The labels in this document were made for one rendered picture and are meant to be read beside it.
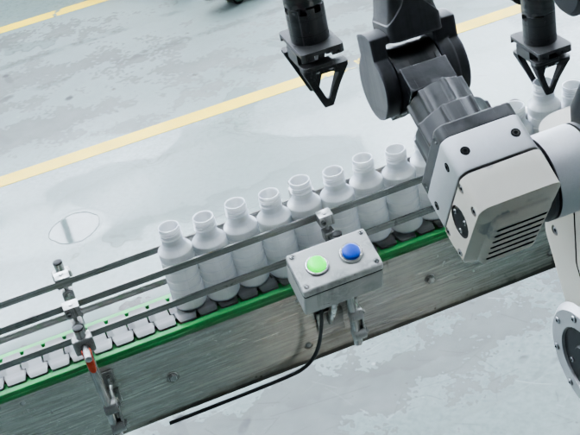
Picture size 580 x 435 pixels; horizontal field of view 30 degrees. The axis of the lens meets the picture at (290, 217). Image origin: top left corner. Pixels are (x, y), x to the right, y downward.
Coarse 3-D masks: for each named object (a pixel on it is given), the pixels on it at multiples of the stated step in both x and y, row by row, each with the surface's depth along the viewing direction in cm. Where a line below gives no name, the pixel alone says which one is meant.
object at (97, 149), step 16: (480, 16) 495; (496, 16) 492; (352, 64) 479; (288, 80) 478; (256, 96) 471; (192, 112) 469; (208, 112) 467; (160, 128) 463; (176, 128) 460; (112, 144) 459; (64, 160) 455; (80, 160) 453; (16, 176) 451; (32, 176) 449
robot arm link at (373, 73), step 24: (384, 0) 115; (408, 0) 114; (432, 0) 116; (384, 24) 116; (408, 24) 115; (432, 24) 116; (360, 48) 119; (384, 48) 116; (456, 48) 117; (360, 72) 122; (384, 72) 116; (456, 72) 117; (384, 96) 116
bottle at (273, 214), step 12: (264, 192) 186; (276, 192) 185; (264, 204) 184; (276, 204) 184; (264, 216) 185; (276, 216) 184; (288, 216) 185; (264, 228) 185; (264, 240) 187; (276, 240) 186; (288, 240) 187; (276, 252) 187; (288, 252) 188; (276, 276) 191
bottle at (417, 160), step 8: (416, 152) 191; (416, 160) 191; (424, 160) 190; (416, 168) 191; (424, 168) 191; (416, 176) 193; (424, 192) 194; (424, 200) 195; (424, 216) 197; (432, 216) 196
